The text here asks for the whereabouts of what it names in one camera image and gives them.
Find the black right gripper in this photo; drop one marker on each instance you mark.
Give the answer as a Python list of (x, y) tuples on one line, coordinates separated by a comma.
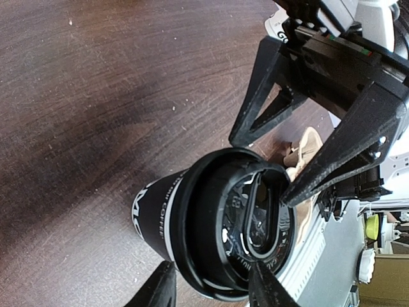
[(347, 75)]

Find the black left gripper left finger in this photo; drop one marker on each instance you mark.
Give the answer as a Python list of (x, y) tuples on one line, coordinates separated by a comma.
[(159, 290)]

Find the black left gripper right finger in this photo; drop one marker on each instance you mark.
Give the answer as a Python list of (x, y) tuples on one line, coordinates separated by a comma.
[(265, 290)]

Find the black paper coffee cup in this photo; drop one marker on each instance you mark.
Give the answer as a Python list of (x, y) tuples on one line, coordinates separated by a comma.
[(151, 213)]

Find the black plastic cup lid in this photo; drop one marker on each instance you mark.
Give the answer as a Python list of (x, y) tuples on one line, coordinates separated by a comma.
[(226, 216)]

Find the white cup holding straws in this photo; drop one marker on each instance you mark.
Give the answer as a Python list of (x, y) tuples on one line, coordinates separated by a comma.
[(273, 25)]

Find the aluminium front rail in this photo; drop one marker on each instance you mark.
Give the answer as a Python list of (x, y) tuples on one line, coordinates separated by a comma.
[(322, 269)]

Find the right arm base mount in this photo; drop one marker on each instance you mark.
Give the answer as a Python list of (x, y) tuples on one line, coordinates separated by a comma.
[(366, 186)]

